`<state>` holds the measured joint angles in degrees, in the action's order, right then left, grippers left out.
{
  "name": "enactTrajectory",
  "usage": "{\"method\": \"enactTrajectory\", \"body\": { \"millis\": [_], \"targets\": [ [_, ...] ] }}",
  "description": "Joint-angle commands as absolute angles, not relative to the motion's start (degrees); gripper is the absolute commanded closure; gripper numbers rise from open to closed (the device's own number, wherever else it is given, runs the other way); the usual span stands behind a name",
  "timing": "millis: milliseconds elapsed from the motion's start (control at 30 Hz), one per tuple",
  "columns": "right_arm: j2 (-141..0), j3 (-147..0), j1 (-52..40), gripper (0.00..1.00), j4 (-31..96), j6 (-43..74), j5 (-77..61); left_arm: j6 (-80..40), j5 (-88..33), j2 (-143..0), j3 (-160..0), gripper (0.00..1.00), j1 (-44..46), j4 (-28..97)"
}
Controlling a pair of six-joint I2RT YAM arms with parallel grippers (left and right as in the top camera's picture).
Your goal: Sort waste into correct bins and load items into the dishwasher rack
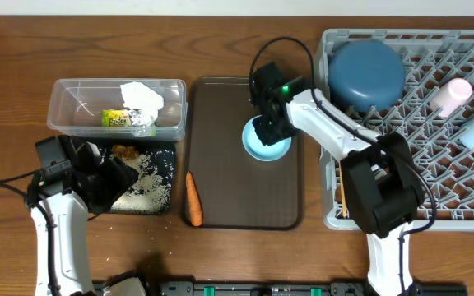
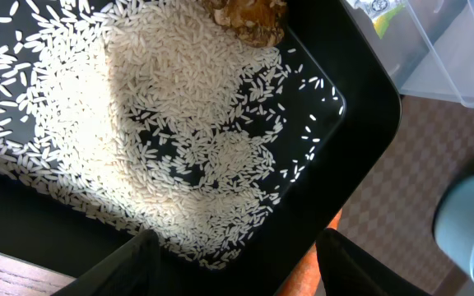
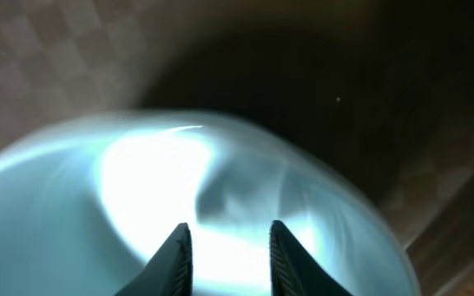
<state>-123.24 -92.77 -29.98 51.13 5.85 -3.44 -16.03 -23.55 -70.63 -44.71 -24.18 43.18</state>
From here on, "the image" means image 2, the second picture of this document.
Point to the white rice pile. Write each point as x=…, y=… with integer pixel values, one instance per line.
x=147, y=115

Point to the yellow foil snack wrapper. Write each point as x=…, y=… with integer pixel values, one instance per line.
x=380, y=12

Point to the light blue bowl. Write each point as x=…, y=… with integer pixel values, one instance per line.
x=453, y=225

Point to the clear plastic bin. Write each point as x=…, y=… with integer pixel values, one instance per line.
x=428, y=49

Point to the brown serving tray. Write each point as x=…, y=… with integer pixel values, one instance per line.
x=390, y=213

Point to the orange carrot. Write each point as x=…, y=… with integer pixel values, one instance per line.
x=305, y=278

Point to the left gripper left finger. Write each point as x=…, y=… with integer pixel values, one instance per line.
x=133, y=269

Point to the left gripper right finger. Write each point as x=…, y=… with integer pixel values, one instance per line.
x=348, y=270

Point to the brown walnut cookie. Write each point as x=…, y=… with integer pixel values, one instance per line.
x=257, y=23

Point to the black plastic bin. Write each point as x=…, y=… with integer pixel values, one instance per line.
x=355, y=131

